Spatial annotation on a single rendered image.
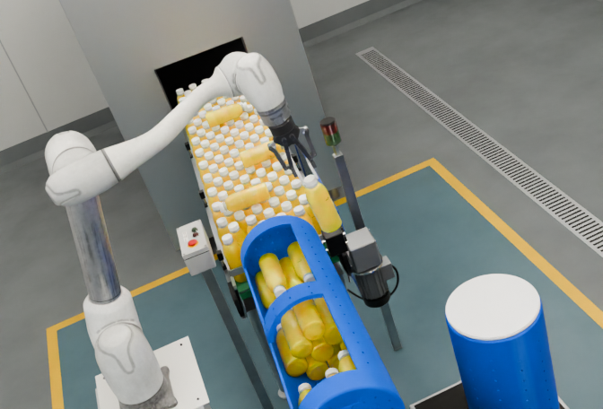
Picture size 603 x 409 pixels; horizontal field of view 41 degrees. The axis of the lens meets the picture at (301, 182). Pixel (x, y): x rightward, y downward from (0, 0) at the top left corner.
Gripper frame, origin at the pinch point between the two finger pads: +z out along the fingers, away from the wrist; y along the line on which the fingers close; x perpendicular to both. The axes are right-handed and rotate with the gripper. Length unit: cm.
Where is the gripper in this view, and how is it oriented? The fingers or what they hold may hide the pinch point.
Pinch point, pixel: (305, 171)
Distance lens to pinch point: 247.2
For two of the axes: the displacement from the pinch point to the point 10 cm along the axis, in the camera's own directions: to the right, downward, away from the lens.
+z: 4.0, 7.5, 5.3
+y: 9.0, -4.4, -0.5
